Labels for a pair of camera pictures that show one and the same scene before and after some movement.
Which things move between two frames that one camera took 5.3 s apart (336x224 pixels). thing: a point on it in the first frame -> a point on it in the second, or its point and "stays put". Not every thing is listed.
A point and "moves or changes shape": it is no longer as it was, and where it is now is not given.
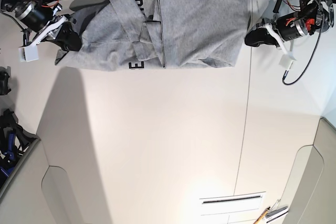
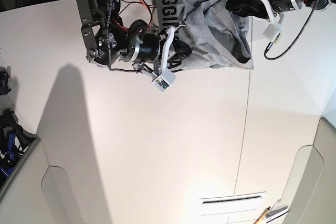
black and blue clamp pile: [14, 141] stays put
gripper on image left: [38, 17] -> [150, 48]
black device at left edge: [5, 74] stays put
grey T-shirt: [160, 29] moves or changes shape
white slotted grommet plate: [233, 203] stays put
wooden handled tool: [262, 215] stays put
